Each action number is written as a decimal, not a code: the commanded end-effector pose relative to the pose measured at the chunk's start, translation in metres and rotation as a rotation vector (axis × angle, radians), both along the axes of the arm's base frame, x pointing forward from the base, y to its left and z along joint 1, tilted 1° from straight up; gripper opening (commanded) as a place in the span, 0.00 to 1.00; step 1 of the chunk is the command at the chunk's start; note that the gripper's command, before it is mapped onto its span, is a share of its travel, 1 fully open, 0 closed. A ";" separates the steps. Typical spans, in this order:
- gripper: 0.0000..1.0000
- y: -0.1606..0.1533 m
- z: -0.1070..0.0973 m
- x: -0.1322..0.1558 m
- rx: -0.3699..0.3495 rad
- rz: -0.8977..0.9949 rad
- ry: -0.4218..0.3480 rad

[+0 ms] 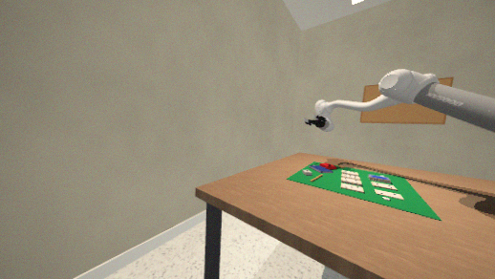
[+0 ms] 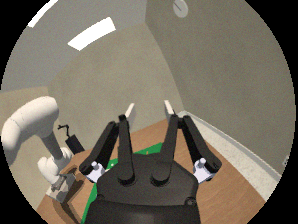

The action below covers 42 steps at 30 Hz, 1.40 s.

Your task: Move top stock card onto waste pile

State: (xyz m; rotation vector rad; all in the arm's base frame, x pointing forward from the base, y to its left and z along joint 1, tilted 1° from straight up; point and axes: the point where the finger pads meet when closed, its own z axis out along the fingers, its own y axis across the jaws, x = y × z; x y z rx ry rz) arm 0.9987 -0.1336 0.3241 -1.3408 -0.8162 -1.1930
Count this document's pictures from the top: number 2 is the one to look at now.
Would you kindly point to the green felt mat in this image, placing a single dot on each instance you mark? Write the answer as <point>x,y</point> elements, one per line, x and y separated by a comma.
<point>153,149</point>

